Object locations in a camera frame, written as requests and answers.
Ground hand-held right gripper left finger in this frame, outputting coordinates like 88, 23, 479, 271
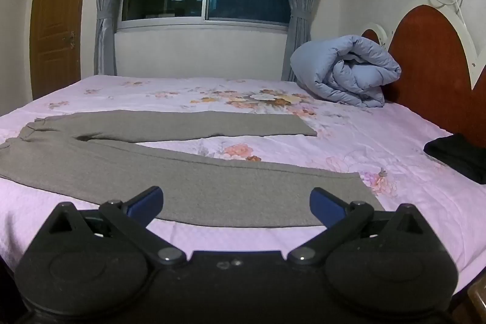
46, 186, 187, 266

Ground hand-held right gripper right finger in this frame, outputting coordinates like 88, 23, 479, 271
287, 187, 437, 266

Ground grey pants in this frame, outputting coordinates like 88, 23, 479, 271
0, 110, 385, 229

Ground pink floral bed sheet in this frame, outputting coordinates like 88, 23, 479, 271
0, 74, 486, 294

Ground light blue folded duvet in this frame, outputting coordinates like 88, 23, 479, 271
290, 35, 402, 108

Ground black cloth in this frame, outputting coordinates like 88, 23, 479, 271
423, 133, 486, 185

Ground brown wooden nightstand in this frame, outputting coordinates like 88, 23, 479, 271
452, 271, 486, 324

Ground red wooden headboard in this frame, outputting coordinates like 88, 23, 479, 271
361, 4, 486, 150

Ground brown wooden door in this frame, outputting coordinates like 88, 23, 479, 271
29, 0, 94, 101

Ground grey curtain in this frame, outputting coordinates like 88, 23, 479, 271
93, 0, 138, 76
281, 0, 335, 82

